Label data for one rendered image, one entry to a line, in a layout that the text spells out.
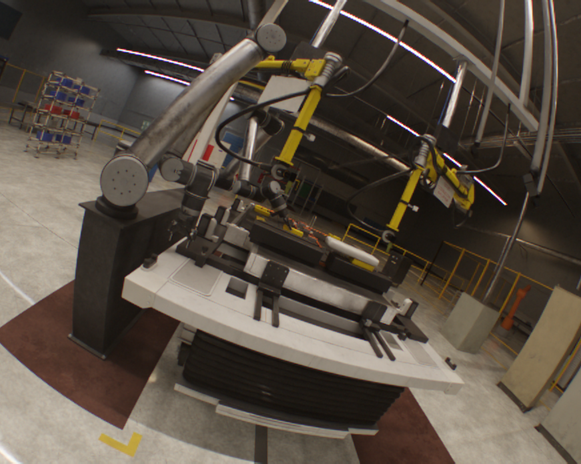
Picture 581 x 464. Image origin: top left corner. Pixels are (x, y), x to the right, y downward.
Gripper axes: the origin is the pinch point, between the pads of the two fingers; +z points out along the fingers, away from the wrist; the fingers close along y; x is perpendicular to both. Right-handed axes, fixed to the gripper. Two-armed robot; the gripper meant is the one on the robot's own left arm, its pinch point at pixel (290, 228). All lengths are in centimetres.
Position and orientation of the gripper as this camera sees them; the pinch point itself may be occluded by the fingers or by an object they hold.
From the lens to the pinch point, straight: 202.2
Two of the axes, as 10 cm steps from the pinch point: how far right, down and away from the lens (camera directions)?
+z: 4.3, 8.8, 2.0
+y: -0.6, -2.0, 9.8
